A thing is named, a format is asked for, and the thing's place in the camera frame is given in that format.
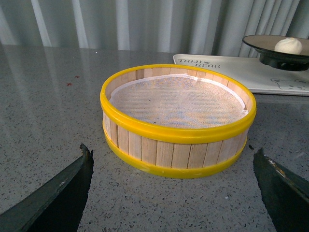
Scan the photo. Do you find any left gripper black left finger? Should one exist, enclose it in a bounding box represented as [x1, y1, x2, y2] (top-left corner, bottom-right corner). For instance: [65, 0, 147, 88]
[0, 144, 94, 232]

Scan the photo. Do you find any grey pleated curtain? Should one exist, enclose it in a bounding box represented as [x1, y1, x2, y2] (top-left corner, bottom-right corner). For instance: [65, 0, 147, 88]
[0, 0, 309, 58]

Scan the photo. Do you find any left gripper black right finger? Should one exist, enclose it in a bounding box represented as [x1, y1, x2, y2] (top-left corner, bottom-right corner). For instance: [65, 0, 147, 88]
[253, 149, 309, 232]

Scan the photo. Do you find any white mesh steamer liner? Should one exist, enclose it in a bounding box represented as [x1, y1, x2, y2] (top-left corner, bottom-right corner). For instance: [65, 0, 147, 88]
[109, 74, 248, 129]

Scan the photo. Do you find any white bear print tray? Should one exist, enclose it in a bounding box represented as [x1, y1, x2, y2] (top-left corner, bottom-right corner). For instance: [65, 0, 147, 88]
[173, 54, 309, 96]

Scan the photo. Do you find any yellow rimmed wooden steamer basket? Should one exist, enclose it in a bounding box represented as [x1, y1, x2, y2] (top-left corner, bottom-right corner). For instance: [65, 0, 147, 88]
[100, 64, 256, 178]

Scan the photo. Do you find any white steamed bun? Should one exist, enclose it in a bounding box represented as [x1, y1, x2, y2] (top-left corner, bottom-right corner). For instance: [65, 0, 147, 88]
[274, 37, 303, 55]

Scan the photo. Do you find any beige plate with black rim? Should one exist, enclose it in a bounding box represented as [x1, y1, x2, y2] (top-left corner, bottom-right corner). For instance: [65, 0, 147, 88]
[242, 35, 309, 72]

